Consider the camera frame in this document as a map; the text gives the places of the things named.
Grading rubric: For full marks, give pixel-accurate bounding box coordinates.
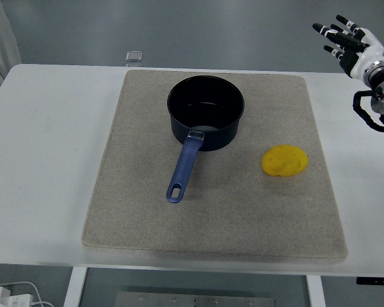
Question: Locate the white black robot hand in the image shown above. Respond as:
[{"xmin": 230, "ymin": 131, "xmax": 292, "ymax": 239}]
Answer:
[{"xmin": 312, "ymin": 14, "xmax": 384, "ymax": 80}]

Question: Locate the yellow potato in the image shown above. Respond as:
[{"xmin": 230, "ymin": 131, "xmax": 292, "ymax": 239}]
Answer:
[{"xmin": 261, "ymin": 145, "xmax": 309, "ymax": 177}]

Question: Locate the small clear square box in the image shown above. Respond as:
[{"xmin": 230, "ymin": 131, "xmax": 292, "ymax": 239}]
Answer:
[{"xmin": 125, "ymin": 51, "xmax": 144, "ymax": 67}]

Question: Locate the black table control panel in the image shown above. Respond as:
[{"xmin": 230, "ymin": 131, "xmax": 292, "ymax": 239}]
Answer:
[{"xmin": 356, "ymin": 276, "xmax": 384, "ymax": 286}]

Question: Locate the beige fabric mat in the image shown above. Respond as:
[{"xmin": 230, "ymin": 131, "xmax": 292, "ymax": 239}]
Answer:
[{"xmin": 81, "ymin": 69, "xmax": 349, "ymax": 260}]

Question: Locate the white table leg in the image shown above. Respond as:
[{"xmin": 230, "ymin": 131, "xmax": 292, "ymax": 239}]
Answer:
[
  {"xmin": 63, "ymin": 266, "xmax": 88, "ymax": 307},
  {"xmin": 305, "ymin": 274, "xmax": 326, "ymax": 307}
]

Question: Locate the grey metal plate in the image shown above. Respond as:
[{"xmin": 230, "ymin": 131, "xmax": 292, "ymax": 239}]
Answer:
[{"xmin": 115, "ymin": 291, "xmax": 277, "ymax": 307}]

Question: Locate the person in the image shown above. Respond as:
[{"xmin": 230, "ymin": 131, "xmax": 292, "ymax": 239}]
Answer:
[{"xmin": 0, "ymin": 0, "xmax": 22, "ymax": 107}]

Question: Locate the white power strip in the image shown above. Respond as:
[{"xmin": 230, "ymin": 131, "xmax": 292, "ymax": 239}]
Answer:
[{"xmin": 0, "ymin": 286, "xmax": 33, "ymax": 307}]

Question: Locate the blue pot with handle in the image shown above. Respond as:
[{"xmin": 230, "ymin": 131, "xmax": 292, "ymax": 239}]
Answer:
[{"xmin": 166, "ymin": 75, "xmax": 246, "ymax": 204}]

